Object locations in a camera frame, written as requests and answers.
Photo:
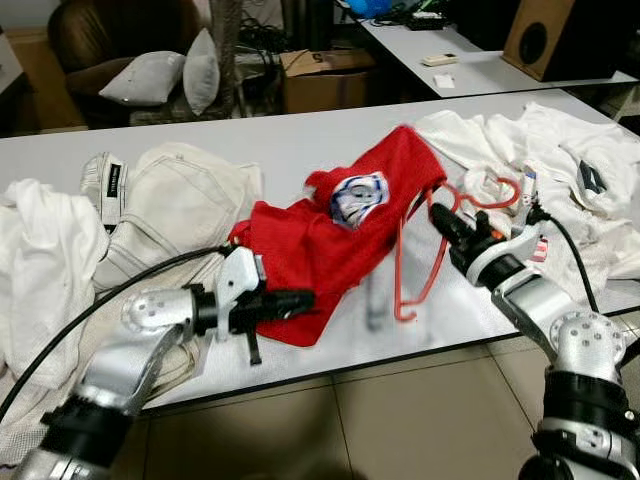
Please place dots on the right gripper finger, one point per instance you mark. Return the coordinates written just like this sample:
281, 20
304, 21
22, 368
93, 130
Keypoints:
440, 226
450, 215

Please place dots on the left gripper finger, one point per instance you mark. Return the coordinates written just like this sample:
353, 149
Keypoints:
288, 307
292, 295

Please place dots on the red shirt white logo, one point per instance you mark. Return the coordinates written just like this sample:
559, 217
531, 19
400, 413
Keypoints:
300, 260

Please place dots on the red plastic clothes hanger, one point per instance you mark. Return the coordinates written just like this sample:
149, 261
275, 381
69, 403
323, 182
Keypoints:
399, 270

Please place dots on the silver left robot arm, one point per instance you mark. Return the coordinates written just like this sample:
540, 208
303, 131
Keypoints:
110, 370

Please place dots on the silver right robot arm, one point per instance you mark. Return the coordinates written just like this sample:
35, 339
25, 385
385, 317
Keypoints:
575, 345

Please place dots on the white shirt black label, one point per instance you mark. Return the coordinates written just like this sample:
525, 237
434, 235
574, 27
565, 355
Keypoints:
540, 140

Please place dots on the beige jeans black label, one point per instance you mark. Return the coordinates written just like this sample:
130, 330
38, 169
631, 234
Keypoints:
190, 200

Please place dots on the small white paper card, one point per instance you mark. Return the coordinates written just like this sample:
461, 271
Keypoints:
445, 81

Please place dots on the white desk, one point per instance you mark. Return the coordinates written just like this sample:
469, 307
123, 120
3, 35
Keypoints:
470, 80

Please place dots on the white remote control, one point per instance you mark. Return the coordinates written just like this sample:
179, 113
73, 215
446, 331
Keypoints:
440, 60

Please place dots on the small brown cardboard box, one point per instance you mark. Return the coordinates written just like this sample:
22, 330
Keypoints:
330, 90

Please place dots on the black power strip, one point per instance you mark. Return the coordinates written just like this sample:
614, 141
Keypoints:
425, 18

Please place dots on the wooden loudspeaker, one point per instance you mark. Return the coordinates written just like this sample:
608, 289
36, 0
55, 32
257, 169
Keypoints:
580, 40

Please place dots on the blue plastic object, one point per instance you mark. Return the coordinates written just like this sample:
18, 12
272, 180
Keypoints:
372, 7

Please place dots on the grey pillow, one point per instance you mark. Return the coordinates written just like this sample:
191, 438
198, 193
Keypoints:
200, 70
145, 78

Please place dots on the grey draped pole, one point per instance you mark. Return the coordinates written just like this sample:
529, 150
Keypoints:
225, 40

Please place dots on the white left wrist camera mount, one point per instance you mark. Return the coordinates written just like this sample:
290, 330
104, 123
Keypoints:
235, 280

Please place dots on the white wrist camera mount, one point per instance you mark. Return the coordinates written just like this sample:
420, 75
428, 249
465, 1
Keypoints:
235, 280
525, 240

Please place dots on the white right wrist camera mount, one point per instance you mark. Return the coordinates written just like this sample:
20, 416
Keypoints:
525, 240

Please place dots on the black table leg frame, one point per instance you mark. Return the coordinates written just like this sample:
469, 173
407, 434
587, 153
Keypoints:
630, 352

